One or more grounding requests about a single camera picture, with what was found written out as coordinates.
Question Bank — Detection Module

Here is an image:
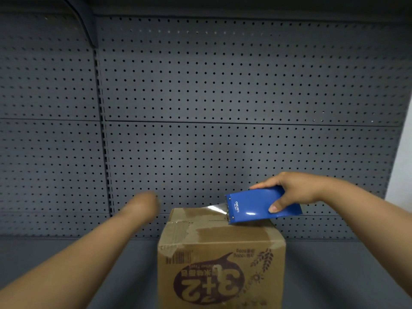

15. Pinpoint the person's right hand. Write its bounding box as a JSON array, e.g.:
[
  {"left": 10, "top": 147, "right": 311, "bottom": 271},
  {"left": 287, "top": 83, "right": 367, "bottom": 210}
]
[{"left": 249, "top": 172, "right": 324, "bottom": 213}]

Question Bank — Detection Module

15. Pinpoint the person's left hand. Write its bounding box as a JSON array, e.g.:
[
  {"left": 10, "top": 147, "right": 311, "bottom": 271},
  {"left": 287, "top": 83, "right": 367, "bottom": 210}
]
[{"left": 127, "top": 191, "right": 161, "bottom": 224}]

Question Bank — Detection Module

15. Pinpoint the blue tape dispenser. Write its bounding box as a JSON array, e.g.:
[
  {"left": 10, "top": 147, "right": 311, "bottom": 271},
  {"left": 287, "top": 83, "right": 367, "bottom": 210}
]
[{"left": 225, "top": 186, "right": 302, "bottom": 226}]

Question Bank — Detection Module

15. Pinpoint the person's right forearm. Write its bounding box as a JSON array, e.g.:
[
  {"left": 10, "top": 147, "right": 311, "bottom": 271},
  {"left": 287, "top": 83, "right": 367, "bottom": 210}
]
[{"left": 320, "top": 177, "right": 412, "bottom": 298}]

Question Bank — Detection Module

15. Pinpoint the person's left forearm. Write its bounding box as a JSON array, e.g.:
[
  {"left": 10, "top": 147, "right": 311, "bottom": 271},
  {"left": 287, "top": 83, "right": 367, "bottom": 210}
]
[{"left": 0, "top": 211, "right": 145, "bottom": 309}]

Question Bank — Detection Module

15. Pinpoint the clear packing tape strip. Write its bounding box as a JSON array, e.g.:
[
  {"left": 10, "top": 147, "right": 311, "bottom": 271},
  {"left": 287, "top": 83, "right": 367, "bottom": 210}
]
[{"left": 202, "top": 203, "right": 228, "bottom": 215}]

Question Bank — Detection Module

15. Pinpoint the brown printed cardboard box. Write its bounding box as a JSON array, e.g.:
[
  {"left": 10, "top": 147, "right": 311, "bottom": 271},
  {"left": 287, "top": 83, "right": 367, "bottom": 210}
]
[{"left": 157, "top": 207, "right": 286, "bottom": 309}]

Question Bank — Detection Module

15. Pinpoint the grey metal shelf board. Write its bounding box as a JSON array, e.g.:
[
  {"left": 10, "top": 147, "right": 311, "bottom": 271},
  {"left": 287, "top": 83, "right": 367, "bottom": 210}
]
[
  {"left": 0, "top": 235, "right": 412, "bottom": 309},
  {"left": 0, "top": 0, "right": 412, "bottom": 21}
]

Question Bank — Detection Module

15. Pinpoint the grey pegboard shelf back panel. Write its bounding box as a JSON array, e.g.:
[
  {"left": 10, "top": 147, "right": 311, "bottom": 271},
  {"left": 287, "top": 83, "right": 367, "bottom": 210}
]
[
  {"left": 0, "top": 11, "right": 111, "bottom": 238},
  {"left": 97, "top": 16, "right": 412, "bottom": 242}
]

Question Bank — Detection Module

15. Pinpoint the grey slotted shelf upright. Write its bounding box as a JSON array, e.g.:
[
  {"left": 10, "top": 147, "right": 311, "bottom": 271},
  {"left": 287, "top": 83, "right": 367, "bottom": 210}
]
[{"left": 93, "top": 48, "right": 116, "bottom": 216}]

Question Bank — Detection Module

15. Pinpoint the dark metal shelf bracket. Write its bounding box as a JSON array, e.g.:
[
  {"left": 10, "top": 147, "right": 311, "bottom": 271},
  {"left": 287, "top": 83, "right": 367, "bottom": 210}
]
[{"left": 61, "top": 0, "right": 98, "bottom": 49}]

